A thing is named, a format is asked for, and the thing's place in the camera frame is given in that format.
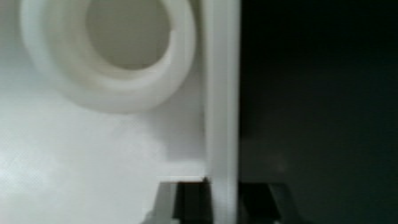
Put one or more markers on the white square table top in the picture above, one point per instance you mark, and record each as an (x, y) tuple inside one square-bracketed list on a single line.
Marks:
[(118, 107)]

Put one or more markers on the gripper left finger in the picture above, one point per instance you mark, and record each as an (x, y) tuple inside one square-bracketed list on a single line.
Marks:
[(182, 203)]

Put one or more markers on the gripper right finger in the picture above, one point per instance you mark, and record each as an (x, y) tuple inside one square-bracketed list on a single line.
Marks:
[(265, 204)]

